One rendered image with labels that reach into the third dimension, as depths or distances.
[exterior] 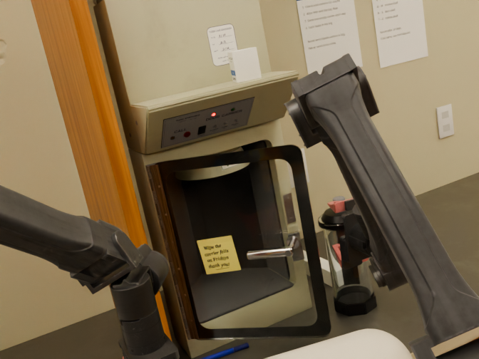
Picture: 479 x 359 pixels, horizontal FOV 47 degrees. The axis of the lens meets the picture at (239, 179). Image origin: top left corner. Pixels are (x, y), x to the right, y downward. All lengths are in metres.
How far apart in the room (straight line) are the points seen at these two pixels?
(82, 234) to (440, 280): 0.43
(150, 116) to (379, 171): 0.52
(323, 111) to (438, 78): 1.49
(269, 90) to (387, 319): 0.57
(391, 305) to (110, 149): 0.73
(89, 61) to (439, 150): 1.46
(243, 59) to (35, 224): 0.57
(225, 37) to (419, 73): 1.02
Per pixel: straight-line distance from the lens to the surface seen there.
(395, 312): 1.33
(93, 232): 0.76
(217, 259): 1.14
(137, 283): 0.80
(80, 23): 1.01
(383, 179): 0.61
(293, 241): 1.08
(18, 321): 1.63
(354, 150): 0.63
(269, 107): 1.16
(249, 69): 1.11
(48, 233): 0.71
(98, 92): 1.01
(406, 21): 2.02
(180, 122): 1.06
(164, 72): 1.13
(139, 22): 1.13
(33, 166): 1.53
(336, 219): 1.24
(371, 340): 0.40
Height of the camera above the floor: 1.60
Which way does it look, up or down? 14 degrees down
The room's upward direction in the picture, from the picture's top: 11 degrees counter-clockwise
